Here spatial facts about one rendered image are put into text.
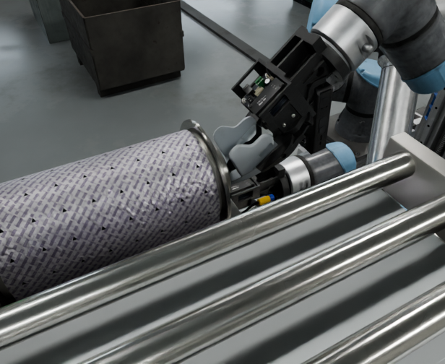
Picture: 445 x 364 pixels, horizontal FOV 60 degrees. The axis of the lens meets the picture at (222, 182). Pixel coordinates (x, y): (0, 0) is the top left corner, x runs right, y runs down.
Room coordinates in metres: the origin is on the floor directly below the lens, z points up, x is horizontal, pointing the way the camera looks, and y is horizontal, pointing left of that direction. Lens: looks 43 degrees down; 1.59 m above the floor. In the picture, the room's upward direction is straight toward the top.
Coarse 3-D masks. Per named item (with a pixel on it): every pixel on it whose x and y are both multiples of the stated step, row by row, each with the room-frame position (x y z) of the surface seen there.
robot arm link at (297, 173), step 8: (288, 160) 0.53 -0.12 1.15; (296, 160) 0.53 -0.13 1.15; (288, 168) 0.51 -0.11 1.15; (296, 168) 0.51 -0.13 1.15; (304, 168) 0.51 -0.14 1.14; (288, 176) 0.49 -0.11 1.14; (296, 176) 0.49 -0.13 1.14; (304, 176) 0.50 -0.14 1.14; (296, 184) 0.49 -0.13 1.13; (304, 184) 0.49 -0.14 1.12
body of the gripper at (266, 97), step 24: (288, 48) 0.45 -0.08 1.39; (312, 48) 0.43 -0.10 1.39; (264, 72) 0.46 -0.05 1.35; (288, 72) 0.43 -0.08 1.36; (312, 72) 0.44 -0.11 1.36; (336, 72) 0.43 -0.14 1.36; (240, 96) 0.44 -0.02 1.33; (264, 96) 0.40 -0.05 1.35; (288, 96) 0.39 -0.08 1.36; (312, 96) 0.43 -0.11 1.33; (264, 120) 0.38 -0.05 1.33; (288, 120) 0.40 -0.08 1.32; (312, 120) 0.41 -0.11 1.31
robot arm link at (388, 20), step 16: (352, 0) 0.47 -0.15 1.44; (368, 0) 0.46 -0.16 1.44; (384, 0) 0.46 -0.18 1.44; (400, 0) 0.46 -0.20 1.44; (416, 0) 0.46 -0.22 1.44; (432, 0) 0.48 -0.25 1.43; (368, 16) 0.45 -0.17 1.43; (384, 16) 0.45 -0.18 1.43; (400, 16) 0.46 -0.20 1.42; (416, 16) 0.46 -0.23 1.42; (432, 16) 0.47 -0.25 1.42; (384, 32) 0.45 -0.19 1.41; (400, 32) 0.46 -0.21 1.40
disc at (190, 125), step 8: (192, 120) 0.40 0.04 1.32; (184, 128) 0.42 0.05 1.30; (192, 128) 0.39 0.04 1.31; (200, 128) 0.38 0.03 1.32; (200, 136) 0.37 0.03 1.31; (208, 136) 0.36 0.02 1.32; (208, 144) 0.35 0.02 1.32; (208, 152) 0.35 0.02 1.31; (216, 152) 0.34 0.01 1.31; (216, 160) 0.34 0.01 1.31; (216, 168) 0.33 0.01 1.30; (224, 176) 0.32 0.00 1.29; (224, 184) 0.32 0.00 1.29; (224, 192) 0.32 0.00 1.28; (224, 200) 0.32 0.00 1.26; (224, 208) 0.32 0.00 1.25; (224, 216) 0.32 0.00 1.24
